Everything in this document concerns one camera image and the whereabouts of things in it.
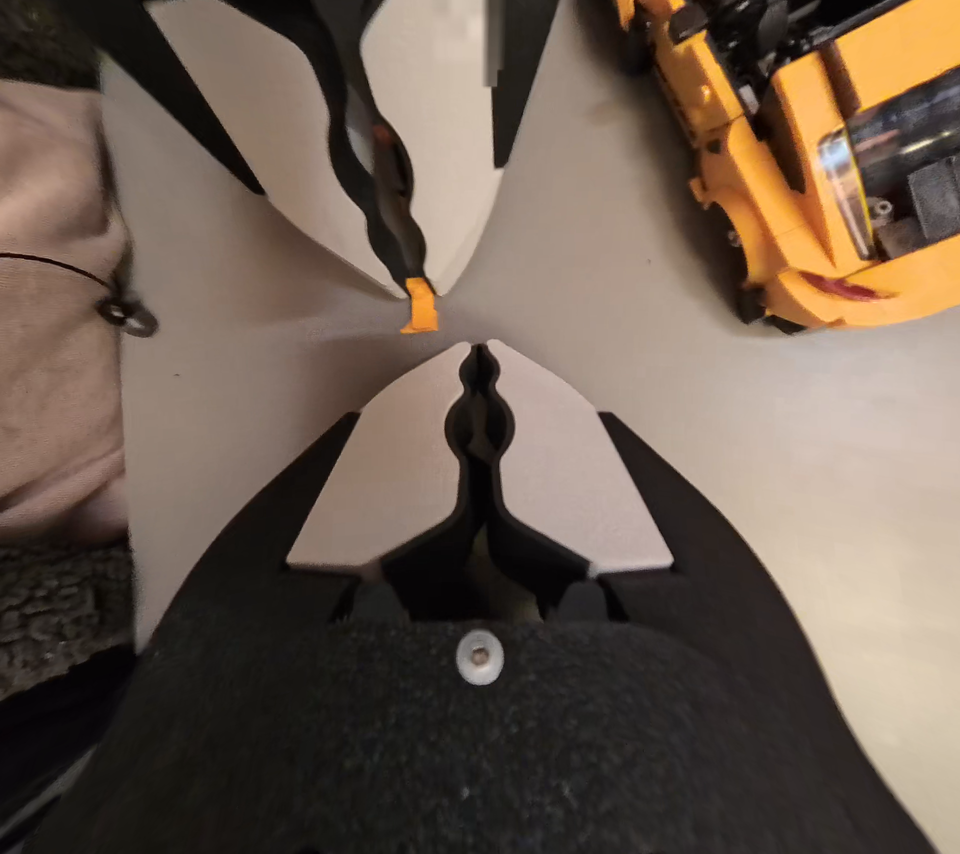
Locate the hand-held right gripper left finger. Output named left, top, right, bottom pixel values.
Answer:
left=286, top=342, right=481, bottom=581

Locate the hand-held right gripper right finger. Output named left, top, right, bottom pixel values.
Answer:
left=480, top=340, right=675, bottom=581

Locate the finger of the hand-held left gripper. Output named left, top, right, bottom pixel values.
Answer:
left=358, top=0, right=505, bottom=299
left=144, top=0, right=426, bottom=302

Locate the orange lego bracket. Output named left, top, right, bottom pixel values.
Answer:
left=399, top=275, right=441, bottom=336

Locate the yellow lego car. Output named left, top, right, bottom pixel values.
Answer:
left=581, top=0, right=960, bottom=336

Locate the beige sweatshirt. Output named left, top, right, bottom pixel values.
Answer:
left=0, top=80, right=135, bottom=548

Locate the thin black earphone cable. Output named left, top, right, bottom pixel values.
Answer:
left=0, top=251, right=160, bottom=339

